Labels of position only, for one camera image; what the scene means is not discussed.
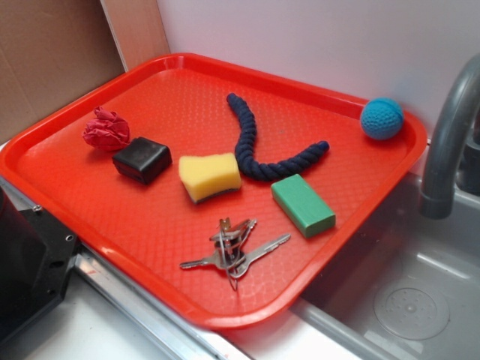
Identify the blue crocheted ball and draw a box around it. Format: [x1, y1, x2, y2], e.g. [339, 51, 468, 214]
[360, 97, 404, 140]

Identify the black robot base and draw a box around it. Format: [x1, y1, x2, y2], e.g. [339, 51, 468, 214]
[1, 191, 80, 346]

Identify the yellow sponge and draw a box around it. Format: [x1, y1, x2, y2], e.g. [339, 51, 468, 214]
[178, 153, 242, 203]

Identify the crumpled red paper ball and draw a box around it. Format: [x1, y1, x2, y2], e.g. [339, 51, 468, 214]
[82, 106, 131, 152]

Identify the brown cardboard panel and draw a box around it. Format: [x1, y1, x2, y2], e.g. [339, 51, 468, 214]
[1, 1, 170, 143]

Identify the grey faucet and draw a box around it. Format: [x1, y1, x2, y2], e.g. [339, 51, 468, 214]
[419, 54, 479, 219]

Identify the dark blue rope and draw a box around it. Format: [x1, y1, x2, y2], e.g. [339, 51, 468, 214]
[226, 92, 331, 184]

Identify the red plastic tray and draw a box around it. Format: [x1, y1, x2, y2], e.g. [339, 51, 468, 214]
[1, 54, 427, 330]

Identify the grey toy sink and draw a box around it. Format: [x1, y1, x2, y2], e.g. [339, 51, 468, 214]
[225, 160, 479, 359]

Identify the green rectangular block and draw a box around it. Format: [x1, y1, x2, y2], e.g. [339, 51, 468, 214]
[271, 174, 336, 239]

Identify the silver key bunch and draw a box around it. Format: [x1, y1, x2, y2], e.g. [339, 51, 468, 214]
[179, 217, 291, 291]

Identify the black rectangular block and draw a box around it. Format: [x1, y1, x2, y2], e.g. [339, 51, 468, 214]
[112, 137, 173, 185]

